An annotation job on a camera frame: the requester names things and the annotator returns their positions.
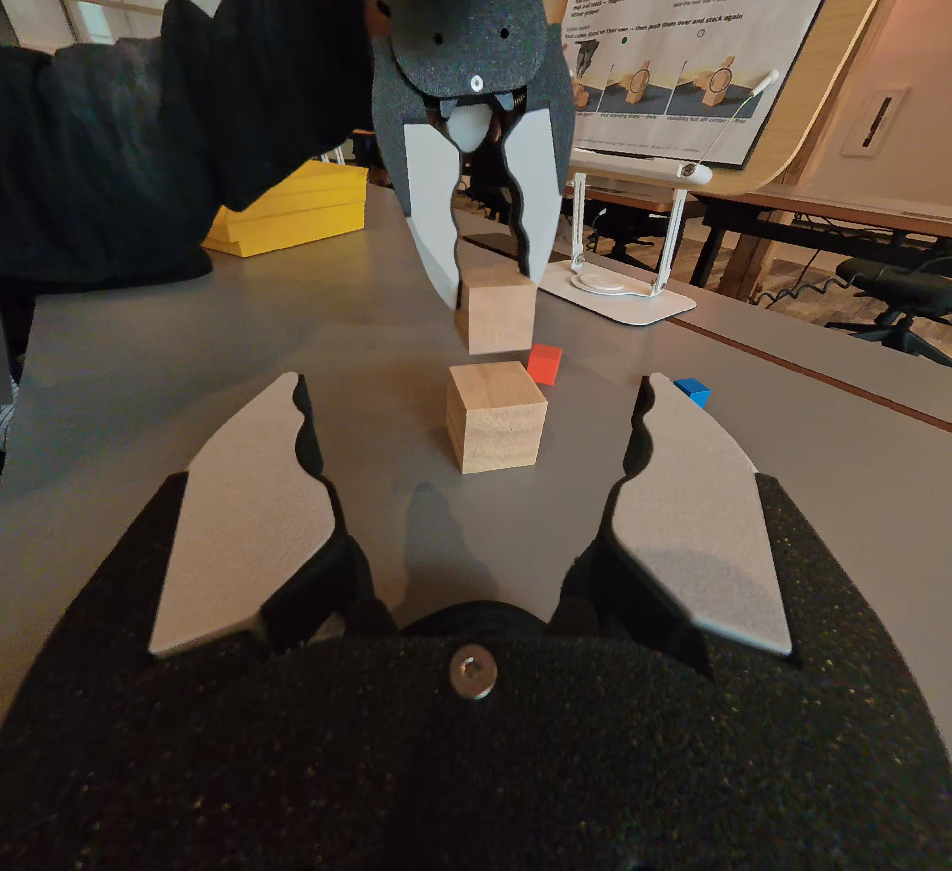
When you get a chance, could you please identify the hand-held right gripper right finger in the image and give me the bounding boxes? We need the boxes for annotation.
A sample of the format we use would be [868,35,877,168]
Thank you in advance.
[573,373,795,658]

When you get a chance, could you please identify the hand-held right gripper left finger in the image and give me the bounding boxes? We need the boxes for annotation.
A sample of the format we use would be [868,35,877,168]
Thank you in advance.
[148,373,373,659]

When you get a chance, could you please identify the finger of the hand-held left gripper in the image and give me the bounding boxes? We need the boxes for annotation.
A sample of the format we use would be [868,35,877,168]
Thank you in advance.
[402,122,474,311]
[502,108,563,290]

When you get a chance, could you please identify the medium wooden cube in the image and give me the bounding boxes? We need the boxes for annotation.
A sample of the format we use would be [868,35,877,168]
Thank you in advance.
[456,264,539,357]

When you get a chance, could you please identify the small red cube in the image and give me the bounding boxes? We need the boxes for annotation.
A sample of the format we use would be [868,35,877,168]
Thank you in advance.
[527,345,566,388]

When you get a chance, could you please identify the large wooden cube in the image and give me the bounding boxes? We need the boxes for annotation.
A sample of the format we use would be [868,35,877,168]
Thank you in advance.
[447,360,550,476]

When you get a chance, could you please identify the person's left forearm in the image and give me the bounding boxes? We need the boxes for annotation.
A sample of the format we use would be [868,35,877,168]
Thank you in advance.
[0,0,391,289]

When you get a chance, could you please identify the yellow plastic bin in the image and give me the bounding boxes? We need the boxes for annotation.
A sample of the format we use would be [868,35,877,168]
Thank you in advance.
[201,160,370,259]

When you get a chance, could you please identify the printed instruction sheet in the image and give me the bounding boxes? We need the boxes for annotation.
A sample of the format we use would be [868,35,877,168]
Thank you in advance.
[570,0,864,170]

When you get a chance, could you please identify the long wooden office table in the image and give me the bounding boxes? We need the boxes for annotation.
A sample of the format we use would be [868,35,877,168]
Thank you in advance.
[581,172,952,299]

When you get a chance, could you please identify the black office chair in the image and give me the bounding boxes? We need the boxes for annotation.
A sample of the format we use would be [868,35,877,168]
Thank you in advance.
[826,258,952,366]

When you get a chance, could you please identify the white instruction sheet stand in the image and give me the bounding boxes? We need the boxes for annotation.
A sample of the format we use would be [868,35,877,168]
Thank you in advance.
[558,0,920,196]

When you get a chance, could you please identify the white wall sign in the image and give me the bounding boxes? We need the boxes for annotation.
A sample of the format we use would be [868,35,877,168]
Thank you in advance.
[841,86,908,161]

